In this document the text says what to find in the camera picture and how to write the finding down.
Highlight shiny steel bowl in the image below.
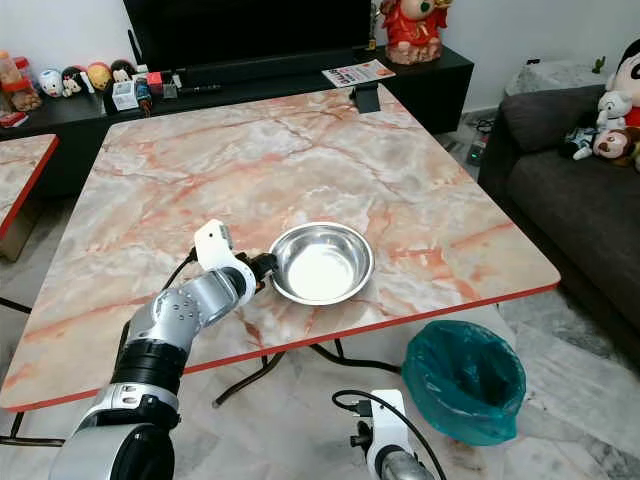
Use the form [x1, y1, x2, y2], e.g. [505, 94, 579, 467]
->
[267, 221, 377, 307]

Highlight black metal table legs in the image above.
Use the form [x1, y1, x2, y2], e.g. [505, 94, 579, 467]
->
[0, 294, 30, 317]
[0, 344, 402, 447]

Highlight bin with teal bag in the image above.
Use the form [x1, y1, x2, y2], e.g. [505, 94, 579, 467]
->
[399, 319, 529, 447]

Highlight black remote control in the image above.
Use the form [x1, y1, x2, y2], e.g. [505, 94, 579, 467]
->
[174, 83, 222, 97]

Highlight black table clamp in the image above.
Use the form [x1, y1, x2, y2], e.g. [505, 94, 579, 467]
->
[351, 81, 384, 115]

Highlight small red box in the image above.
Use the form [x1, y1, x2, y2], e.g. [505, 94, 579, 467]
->
[144, 69, 177, 97]

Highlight printed paper leaflet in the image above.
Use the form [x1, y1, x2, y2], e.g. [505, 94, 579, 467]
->
[321, 59, 397, 90]

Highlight small white box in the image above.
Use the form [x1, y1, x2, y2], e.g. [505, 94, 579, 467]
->
[111, 79, 140, 112]

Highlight black flat television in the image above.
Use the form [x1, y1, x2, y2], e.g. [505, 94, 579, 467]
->
[121, 0, 374, 72]

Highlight black round figurine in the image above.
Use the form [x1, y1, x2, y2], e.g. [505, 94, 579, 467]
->
[109, 59, 137, 87]
[59, 65, 87, 97]

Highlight floor power strip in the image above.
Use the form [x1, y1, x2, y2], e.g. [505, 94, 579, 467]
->
[464, 134, 490, 167]

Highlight yellow round figurine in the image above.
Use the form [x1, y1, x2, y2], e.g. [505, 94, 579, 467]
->
[84, 61, 114, 94]

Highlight black television stand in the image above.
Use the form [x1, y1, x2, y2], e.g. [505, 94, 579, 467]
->
[24, 44, 475, 198]

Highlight white blue round figurine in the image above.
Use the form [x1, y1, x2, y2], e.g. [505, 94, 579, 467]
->
[39, 67, 67, 99]

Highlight red fortune god figurine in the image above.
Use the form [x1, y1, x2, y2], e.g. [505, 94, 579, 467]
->
[379, 0, 454, 67]

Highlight dark grey sofa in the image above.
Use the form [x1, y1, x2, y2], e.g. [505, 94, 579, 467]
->
[477, 84, 640, 338]

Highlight dark grey cushion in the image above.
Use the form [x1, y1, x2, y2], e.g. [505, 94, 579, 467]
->
[501, 84, 612, 152]

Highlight black white plush toy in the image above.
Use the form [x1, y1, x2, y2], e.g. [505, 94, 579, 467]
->
[564, 124, 602, 162]

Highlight grey marbled side table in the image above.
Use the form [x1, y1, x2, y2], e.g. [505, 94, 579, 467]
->
[504, 57, 607, 97]

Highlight brown monkey plush toy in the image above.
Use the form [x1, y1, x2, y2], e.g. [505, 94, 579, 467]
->
[591, 124, 640, 169]

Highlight white plush dog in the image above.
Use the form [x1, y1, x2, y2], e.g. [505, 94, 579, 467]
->
[596, 89, 637, 137]

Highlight red shirt boy doll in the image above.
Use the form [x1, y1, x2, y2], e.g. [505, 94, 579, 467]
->
[613, 37, 640, 131]

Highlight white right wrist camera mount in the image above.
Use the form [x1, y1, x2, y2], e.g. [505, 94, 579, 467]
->
[366, 389, 412, 477]

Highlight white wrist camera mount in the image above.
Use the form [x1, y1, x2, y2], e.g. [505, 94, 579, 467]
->
[192, 219, 242, 274]
[366, 389, 412, 477]

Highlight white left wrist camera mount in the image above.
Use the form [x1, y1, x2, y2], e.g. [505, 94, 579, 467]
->
[192, 219, 242, 274]

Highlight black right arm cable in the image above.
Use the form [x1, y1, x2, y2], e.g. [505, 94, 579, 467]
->
[331, 387, 448, 480]

